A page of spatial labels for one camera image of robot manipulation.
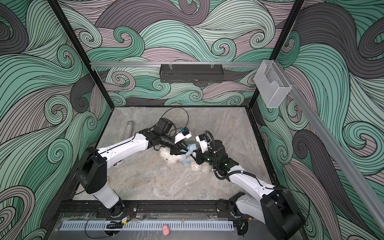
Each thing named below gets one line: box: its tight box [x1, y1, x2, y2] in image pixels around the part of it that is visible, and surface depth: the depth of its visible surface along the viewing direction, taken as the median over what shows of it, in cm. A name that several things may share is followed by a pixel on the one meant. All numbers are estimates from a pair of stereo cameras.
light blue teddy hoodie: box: [181, 143, 197, 166], surface depth 78 cm
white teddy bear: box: [159, 147, 212, 173], surface depth 79 cm
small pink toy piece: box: [162, 224, 171, 237], surface depth 68 cm
